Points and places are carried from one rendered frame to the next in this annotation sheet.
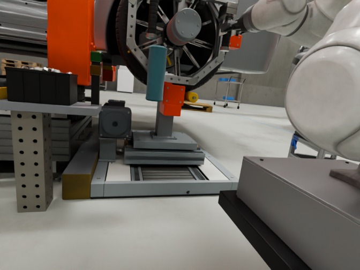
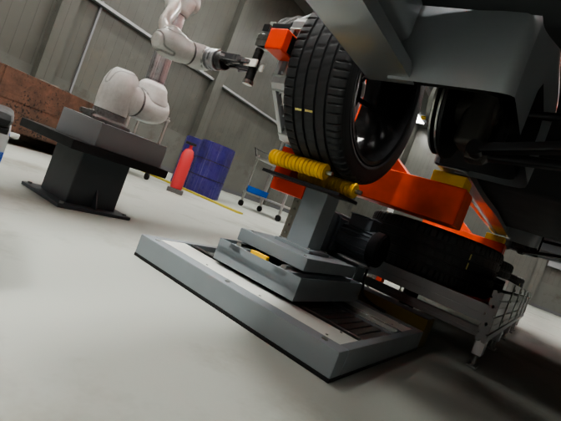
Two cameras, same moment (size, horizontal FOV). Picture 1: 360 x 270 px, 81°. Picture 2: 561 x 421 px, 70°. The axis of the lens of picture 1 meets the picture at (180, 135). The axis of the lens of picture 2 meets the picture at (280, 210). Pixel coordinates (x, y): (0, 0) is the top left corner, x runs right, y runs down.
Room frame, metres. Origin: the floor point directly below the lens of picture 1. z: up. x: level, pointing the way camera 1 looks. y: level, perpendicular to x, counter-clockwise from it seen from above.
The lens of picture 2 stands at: (2.48, -0.94, 0.36)
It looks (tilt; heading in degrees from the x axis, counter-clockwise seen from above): 1 degrees down; 141
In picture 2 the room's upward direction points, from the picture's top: 21 degrees clockwise
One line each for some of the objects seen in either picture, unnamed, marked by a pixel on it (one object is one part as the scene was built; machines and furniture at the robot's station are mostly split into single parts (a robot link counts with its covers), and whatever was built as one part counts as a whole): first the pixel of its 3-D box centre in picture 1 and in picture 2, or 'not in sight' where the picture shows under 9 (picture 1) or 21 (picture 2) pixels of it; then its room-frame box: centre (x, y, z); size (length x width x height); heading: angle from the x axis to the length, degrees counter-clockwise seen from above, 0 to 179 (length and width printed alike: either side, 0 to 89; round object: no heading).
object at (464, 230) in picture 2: not in sight; (473, 233); (0.83, 2.49, 0.69); 0.52 x 0.17 x 0.35; 16
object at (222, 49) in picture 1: (226, 32); (254, 65); (1.05, -0.16, 0.83); 0.04 x 0.04 x 0.16
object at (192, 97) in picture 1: (187, 96); (298, 164); (1.35, -0.02, 0.51); 0.29 x 0.06 x 0.06; 16
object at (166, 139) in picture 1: (164, 122); (310, 224); (1.39, 0.11, 0.32); 0.40 x 0.30 x 0.28; 106
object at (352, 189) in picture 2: not in sight; (326, 182); (1.39, 0.11, 0.49); 0.29 x 0.06 x 0.06; 16
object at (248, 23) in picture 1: (257, 17); (214, 59); (0.82, -0.22, 0.83); 0.09 x 0.06 x 0.09; 106
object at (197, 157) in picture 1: (161, 149); (293, 271); (1.39, 0.11, 0.13); 0.50 x 0.36 x 0.10; 106
